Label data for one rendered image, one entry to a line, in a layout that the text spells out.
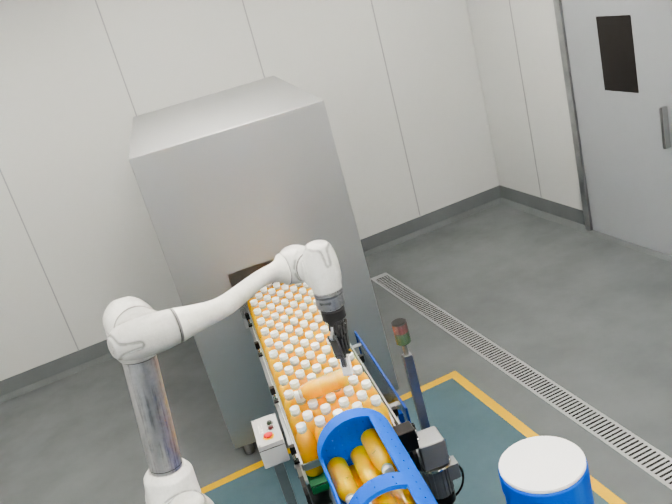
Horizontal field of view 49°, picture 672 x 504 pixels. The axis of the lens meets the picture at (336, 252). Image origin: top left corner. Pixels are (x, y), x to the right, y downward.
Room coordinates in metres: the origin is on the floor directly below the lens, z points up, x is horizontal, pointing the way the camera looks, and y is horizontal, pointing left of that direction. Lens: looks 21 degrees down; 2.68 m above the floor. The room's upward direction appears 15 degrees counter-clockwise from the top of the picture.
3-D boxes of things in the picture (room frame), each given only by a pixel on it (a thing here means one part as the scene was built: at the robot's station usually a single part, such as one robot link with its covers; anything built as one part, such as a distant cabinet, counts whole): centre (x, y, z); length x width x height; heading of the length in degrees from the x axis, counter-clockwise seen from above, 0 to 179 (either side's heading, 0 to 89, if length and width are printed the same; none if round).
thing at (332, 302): (2.08, 0.06, 1.74); 0.09 x 0.09 x 0.06
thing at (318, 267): (2.10, 0.06, 1.85); 0.13 x 0.11 x 0.16; 25
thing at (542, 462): (1.96, -0.46, 1.03); 0.28 x 0.28 x 0.01
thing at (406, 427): (2.40, -0.07, 0.95); 0.10 x 0.07 x 0.10; 99
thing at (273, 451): (2.49, 0.44, 1.05); 0.20 x 0.10 x 0.10; 9
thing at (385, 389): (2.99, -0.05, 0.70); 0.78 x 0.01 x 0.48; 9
